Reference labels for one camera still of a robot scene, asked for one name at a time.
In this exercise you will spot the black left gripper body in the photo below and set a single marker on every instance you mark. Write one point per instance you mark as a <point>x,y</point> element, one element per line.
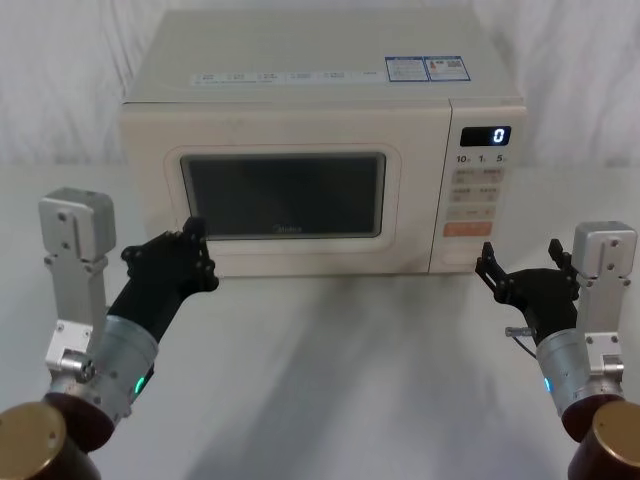
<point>155,285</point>

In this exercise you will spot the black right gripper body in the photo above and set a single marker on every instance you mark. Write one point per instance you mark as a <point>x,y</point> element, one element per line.
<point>545,300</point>

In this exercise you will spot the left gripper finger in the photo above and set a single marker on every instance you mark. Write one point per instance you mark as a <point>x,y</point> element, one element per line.
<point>160,240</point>
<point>205,265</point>

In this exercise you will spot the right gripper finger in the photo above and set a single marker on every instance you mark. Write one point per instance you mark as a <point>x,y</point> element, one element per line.
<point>562,262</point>
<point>490,270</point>

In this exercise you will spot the white table cloth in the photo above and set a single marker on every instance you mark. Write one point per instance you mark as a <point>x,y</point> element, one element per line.
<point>320,360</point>

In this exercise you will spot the cream microwave oven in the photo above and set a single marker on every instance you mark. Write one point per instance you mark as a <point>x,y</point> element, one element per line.
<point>300,125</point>

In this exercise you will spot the white curtain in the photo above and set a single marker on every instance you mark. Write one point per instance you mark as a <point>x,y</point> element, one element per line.
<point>60,75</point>

